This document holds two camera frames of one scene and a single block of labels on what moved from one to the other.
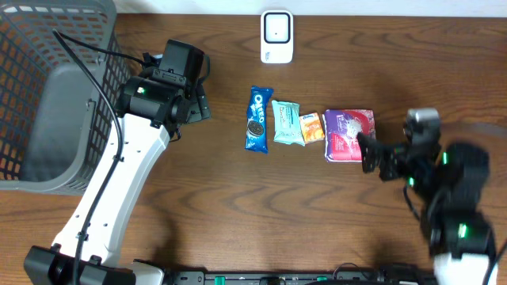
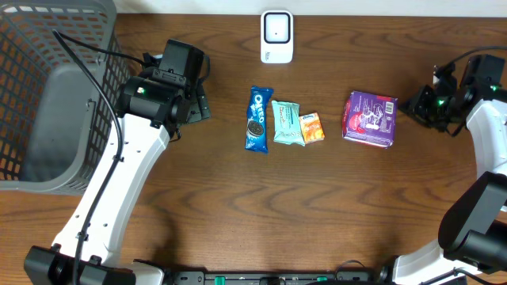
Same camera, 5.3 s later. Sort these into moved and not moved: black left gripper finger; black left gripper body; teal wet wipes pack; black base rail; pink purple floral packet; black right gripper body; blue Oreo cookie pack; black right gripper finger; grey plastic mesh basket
Moved: pink purple floral packet; black right gripper finger; black right gripper body
Not moved: black base rail; teal wet wipes pack; blue Oreo cookie pack; black left gripper finger; black left gripper body; grey plastic mesh basket
